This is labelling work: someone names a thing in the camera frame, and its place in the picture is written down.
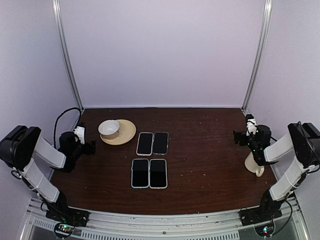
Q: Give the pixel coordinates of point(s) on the right aluminium frame post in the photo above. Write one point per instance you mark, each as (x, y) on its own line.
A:
(263, 35)

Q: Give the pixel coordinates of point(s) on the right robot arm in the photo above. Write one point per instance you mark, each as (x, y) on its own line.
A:
(299, 148)

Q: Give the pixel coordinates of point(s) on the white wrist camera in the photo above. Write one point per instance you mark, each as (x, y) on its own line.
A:
(251, 125)
(80, 132)

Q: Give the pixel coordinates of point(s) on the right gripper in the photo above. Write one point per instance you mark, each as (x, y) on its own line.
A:
(237, 134)

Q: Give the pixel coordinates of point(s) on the beige saucer plate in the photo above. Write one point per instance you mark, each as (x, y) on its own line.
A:
(126, 132)

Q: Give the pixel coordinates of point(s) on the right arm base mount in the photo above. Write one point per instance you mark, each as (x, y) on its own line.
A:
(252, 216)

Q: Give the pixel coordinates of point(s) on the aluminium frame post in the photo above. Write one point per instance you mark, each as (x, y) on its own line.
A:
(65, 53)
(263, 35)

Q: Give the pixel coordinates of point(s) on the white ceramic cup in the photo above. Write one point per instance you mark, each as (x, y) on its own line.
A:
(108, 127)

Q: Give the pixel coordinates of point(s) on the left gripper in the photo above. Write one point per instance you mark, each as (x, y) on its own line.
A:
(92, 151)

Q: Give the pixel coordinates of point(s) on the right round status board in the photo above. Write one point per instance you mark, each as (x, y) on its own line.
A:
(265, 230)

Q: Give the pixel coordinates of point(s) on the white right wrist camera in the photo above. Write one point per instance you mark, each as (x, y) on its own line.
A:
(251, 125)

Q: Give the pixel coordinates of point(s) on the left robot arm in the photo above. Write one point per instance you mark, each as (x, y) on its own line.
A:
(24, 147)

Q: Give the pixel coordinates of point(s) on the left aluminium frame post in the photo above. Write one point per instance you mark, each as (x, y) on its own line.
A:
(65, 53)

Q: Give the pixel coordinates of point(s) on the phone in blue case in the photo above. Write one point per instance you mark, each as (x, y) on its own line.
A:
(140, 173)

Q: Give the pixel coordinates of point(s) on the phone in pink case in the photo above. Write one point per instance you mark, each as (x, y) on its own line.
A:
(145, 144)

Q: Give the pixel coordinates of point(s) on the front aluminium rail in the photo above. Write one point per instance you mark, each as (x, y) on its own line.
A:
(224, 225)

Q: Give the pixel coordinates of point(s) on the cream ribbed mug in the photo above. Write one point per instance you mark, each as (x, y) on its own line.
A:
(252, 166)

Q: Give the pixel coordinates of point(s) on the white phone case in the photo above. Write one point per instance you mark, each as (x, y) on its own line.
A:
(158, 178)

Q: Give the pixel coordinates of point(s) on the round status board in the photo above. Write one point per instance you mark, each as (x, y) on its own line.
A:
(63, 230)
(265, 230)

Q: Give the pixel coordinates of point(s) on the phone in clear grey case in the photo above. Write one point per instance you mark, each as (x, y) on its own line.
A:
(160, 143)

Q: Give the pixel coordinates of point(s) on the left round status board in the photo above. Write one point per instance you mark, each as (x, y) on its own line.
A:
(63, 230)

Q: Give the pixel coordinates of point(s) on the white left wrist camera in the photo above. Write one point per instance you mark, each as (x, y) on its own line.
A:
(80, 132)

